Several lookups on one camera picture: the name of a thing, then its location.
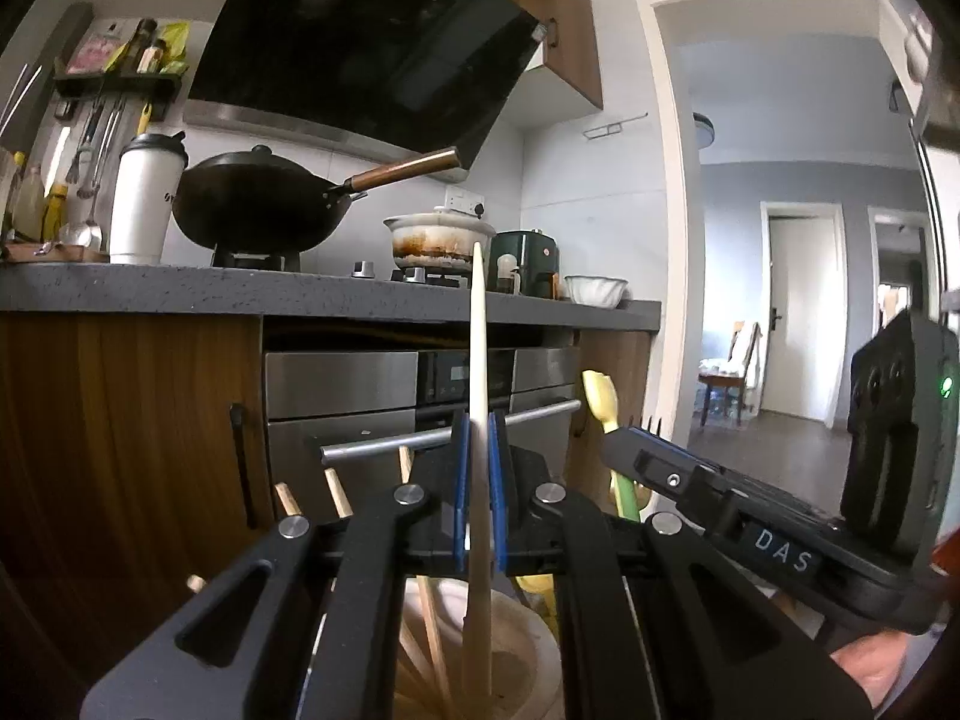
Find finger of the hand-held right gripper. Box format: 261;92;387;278
598;426;745;535

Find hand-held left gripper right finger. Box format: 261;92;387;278
487;409;875;720

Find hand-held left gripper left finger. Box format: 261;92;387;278
79;409;473;720

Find yellow green plastic spoon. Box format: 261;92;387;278
581;369;644;522

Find white floral ceramic utensil holder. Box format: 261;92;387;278
394;577;563;720

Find person's right hand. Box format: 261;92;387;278
831;628;938;707

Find wooden chair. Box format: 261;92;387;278
697;321;762;427

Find wooden kitchen base cabinet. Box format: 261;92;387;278
570;330;653;496
0;313;275;646

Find white cloth on chair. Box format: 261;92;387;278
731;322;762;383

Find stainless steel built-in oven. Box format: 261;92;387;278
262;345;582;511

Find white fluted bowl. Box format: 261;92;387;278
564;274;629;308

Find white interior door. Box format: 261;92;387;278
769;216;837;425

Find dark green kitchen appliance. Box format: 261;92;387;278
489;229;562;297

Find white stained casserole pot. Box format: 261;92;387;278
382;206;497;272

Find black gas stove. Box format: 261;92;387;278
210;244;470;287

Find grey speckled countertop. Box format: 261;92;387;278
0;259;662;335

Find white tumbler with black lid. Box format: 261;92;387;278
109;131;188;266

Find hanging metal ladle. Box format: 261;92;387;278
58;109;125;248

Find black range hood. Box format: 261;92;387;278
182;0;556;182

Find wooden cutting board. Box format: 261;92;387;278
0;242;110;265

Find yellow sauce bottle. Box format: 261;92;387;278
41;184;70;241

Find clear plastic bottle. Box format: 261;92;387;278
13;163;47;241

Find yellow snack packet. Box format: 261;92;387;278
154;21;192;76

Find dark sauce bottle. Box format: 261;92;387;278
124;17;158;74

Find pink packet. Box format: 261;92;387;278
66;19;125;76

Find grey vertical pipe cover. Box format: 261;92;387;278
19;4;95;155

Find pale upright sticks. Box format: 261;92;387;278
0;64;42;136

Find wall mounted towel holder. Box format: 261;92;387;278
581;111;650;142

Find black wok with wooden handle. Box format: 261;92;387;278
171;144;460;252

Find wooden wall cabinet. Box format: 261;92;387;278
450;0;605;110

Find dark sliding door frame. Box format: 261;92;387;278
877;0;960;316

